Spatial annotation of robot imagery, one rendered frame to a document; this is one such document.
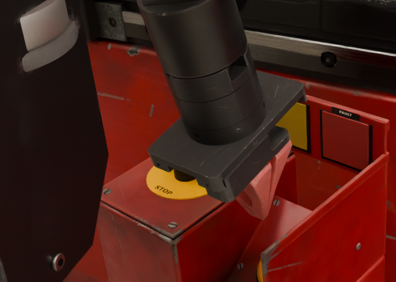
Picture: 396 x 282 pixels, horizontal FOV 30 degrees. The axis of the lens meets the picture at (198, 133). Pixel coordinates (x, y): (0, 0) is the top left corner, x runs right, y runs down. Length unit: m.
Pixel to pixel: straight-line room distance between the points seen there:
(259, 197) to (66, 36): 0.22
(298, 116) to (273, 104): 0.14
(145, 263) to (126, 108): 0.42
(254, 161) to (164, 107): 0.49
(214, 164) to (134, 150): 0.58
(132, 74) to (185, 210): 0.40
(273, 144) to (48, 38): 0.21
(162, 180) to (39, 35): 0.33
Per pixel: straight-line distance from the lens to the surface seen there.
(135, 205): 0.62
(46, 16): 0.35
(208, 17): 0.43
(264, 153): 0.49
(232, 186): 0.48
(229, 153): 0.48
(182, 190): 0.63
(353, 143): 0.62
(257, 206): 0.55
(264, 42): 0.83
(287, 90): 0.51
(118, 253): 0.66
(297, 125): 0.65
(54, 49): 0.35
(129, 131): 1.04
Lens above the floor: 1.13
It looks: 30 degrees down
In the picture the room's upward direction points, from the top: 7 degrees counter-clockwise
